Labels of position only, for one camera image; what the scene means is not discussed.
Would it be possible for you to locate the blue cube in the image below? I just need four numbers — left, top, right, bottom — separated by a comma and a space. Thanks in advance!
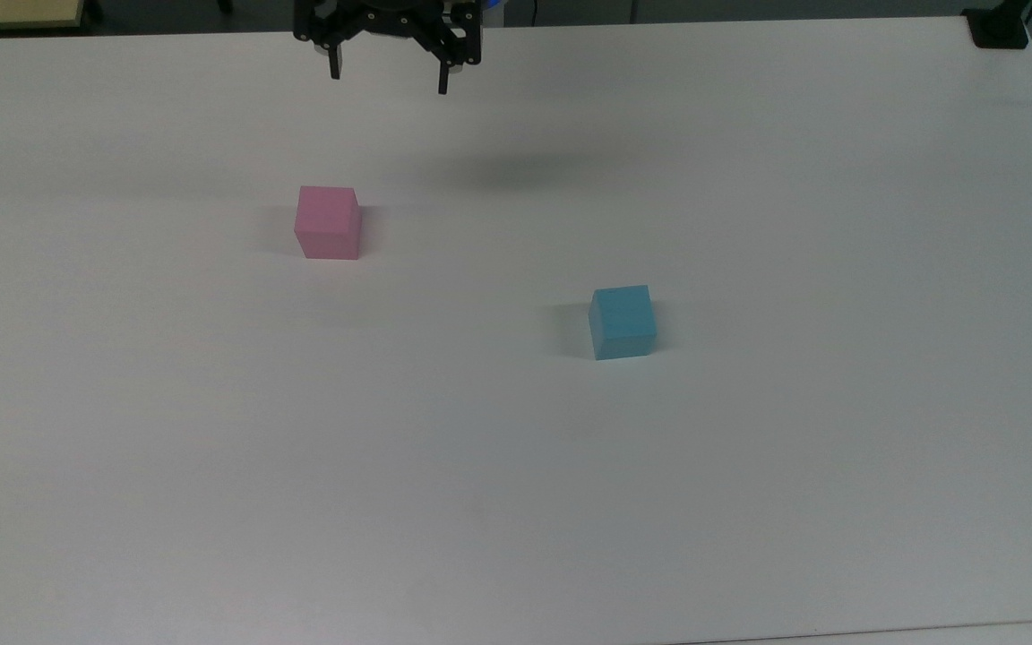
589, 285, 658, 361

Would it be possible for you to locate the pink cube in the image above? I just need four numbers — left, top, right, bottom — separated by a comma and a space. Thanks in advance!
294, 185, 363, 261

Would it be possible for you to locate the white table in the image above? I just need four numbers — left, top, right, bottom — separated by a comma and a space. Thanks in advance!
686, 618, 1032, 645

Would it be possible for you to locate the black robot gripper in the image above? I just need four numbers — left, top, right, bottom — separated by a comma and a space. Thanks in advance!
294, 0, 483, 95

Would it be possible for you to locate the black pole with clamp base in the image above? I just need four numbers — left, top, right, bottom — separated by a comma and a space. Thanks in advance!
962, 0, 1032, 49

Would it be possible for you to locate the yellow wooden desk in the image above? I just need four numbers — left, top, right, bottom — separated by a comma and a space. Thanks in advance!
0, 0, 87, 34

